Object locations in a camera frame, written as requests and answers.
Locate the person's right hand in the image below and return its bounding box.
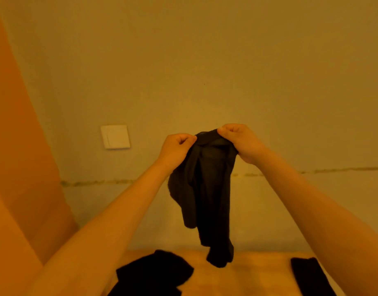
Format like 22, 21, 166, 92
217, 123, 268, 166

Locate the person's left hand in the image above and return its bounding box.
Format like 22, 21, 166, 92
157, 133, 198, 173

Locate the dark grey sock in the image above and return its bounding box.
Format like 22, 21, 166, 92
168, 129, 239, 268

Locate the person's left forearm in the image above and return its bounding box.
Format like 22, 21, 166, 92
24, 160, 174, 296

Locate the person's right forearm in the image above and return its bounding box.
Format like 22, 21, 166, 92
253, 148, 378, 296

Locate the pile of black socks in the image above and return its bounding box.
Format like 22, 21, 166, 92
108, 250, 194, 296

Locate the orange wooden headboard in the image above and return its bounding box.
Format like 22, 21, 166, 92
0, 6, 79, 296

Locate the folded black sock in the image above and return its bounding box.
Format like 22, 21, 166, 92
291, 257, 337, 296

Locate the white wall switch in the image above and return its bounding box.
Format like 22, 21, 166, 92
100, 125, 131, 150

